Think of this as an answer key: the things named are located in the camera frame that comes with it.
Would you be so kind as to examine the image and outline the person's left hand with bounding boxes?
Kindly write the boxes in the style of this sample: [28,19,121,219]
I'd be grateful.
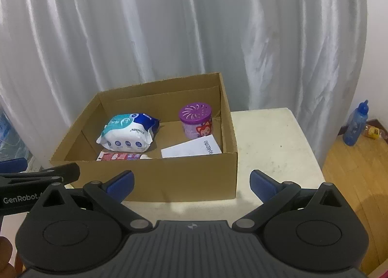
[0,236,18,278]

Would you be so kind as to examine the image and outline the small yellow floor object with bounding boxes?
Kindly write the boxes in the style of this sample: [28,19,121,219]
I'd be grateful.
[363,124,384,140]

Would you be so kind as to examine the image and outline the grey satin curtain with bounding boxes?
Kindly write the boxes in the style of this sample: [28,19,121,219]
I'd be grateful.
[1,0,367,166]

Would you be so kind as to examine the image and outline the red toothpaste tube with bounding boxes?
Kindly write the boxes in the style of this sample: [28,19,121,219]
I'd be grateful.
[96,151,150,161]

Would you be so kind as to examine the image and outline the large blue water jug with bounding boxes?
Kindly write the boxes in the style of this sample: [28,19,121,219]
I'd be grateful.
[0,108,29,161]

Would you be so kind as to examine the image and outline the brown cardboard box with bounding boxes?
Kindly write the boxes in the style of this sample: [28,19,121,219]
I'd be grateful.
[50,72,238,203]

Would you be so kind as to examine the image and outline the purple air freshener jar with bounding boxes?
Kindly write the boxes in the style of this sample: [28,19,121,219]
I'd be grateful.
[179,102,212,140]

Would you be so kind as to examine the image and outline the blue wet wipes pack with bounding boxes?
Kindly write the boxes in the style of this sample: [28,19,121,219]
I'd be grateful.
[96,113,160,153]

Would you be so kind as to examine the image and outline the blue spray bottle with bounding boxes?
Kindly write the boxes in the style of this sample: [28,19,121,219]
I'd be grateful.
[343,100,369,146]

